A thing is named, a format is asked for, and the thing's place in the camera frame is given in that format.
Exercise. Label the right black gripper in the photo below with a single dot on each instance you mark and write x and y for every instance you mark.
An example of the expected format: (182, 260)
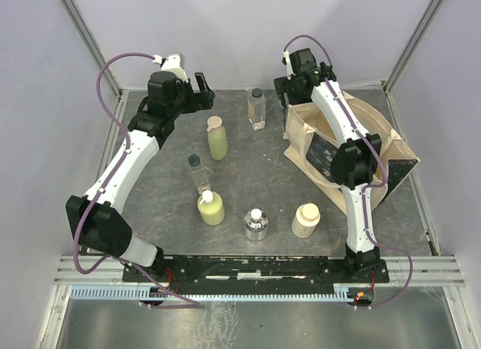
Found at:
(282, 86)

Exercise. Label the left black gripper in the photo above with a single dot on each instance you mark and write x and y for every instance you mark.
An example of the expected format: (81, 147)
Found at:
(198, 101)

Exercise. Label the clear square bottle back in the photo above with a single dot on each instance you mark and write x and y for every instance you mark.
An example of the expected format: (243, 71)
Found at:
(257, 108)

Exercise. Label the green bottle beige flip cap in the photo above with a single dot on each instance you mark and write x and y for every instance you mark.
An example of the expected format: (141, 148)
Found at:
(217, 138)

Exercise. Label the beige jar wide lid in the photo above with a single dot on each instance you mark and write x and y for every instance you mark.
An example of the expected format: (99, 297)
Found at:
(307, 216)

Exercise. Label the silver round bottle white cap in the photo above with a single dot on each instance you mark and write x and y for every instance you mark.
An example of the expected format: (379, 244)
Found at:
(256, 224)

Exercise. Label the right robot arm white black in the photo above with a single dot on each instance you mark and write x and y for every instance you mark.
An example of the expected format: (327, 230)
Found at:
(355, 162)

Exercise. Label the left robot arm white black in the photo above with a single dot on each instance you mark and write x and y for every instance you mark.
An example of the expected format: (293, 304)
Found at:
(95, 218)

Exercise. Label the clear square bottle dark cap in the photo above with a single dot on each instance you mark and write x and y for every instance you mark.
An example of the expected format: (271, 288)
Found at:
(199, 173)

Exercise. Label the yellow green pump bottle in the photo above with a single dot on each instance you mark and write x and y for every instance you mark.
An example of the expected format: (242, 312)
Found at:
(210, 207)

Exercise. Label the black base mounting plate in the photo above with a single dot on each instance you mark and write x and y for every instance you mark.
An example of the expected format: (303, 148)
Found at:
(187, 269)

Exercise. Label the small circuit board red led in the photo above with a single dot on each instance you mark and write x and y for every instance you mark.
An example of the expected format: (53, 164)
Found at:
(363, 298)

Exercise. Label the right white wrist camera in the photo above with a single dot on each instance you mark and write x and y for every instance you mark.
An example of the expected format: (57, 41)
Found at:
(286, 60)

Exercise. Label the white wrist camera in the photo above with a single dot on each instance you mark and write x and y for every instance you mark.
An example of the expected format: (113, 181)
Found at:
(286, 60)
(173, 63)

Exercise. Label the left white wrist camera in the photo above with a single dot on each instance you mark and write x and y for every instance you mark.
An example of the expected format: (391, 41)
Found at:
(173, 63)

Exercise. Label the left aluminium frame post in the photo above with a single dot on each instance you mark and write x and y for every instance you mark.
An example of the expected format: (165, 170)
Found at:
(86, 36)

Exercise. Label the aluminium frame post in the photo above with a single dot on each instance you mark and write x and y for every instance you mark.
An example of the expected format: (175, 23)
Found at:
(86, 36)
(413, 42)

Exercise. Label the right aluminium frame post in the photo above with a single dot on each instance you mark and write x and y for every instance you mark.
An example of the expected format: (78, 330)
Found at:
(413, 42)

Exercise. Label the light blue cable duct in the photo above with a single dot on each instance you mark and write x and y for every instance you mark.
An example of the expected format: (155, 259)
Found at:
(221, 290)

